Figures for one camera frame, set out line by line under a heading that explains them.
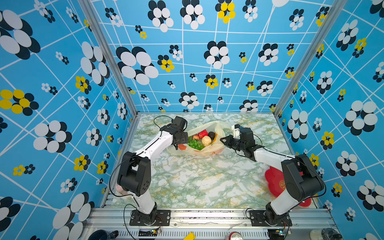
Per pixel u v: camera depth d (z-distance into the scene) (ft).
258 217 2.43
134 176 1.51
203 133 3.33
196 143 3.16
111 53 2.83
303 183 1.51
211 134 3.31
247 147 2.37
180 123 2.36
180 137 2.71
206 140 3.20
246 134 2.35
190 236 2.24
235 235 1.97
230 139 2.64
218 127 2.91
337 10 2.24
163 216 2.43
